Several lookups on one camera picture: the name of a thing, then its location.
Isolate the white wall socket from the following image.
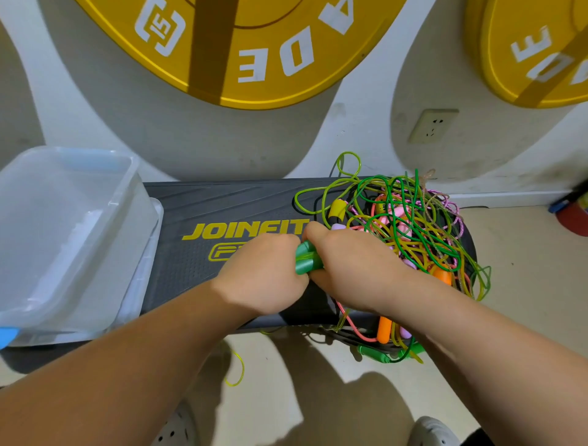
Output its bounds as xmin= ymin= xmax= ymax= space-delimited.
xmin=408 ymin=108 xmax=459 ymax=145

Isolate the red fire extinguisher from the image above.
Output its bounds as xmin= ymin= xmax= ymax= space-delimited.
xmin=549 ymin=179 xmax=588 ymax=237

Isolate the green jump rope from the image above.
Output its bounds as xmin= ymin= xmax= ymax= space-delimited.
xmin=225 ymin=241 xmax=325 ymax=387

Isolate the person's left grey shoe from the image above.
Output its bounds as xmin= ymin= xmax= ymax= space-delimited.
xmin=151 ymin=399 xmax=198 ymax=446

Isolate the person's right hand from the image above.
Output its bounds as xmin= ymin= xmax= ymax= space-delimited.
xmin=303 ymin=221 xmax=415 ymax=314

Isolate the large yellow weight plate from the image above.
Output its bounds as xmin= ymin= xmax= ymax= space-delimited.
xmin=75 ymin=0 xmax=407 ymax=112

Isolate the person's left hand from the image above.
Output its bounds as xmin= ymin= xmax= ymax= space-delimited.
xmin=213 ymin=230 xmax=314 ymax=316

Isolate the clear plastic storage bin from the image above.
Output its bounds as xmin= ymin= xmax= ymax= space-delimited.
xmin=0 ymin=145 xmax=159 ymax=336

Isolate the black aerobic step platform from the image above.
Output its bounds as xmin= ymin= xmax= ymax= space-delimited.
xmin=0 ymin=177 xmax=479 ymax=371

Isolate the person's right forearm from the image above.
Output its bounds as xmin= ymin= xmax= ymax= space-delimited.
xmin=395 ymin=276 xmax=588 ymax=446

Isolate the person's left forearm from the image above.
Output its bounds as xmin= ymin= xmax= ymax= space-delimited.
xmin=0 ymin=276 xmax=231 ymax=446

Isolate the translucent plastic lid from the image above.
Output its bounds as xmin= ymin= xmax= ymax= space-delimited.
xmin=9 ymin=197 xmax=167 ymax=349

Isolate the pile of jump ropes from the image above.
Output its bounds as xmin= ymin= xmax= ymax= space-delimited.
xmin=294 ymin=151 xmax=492 ymax=364

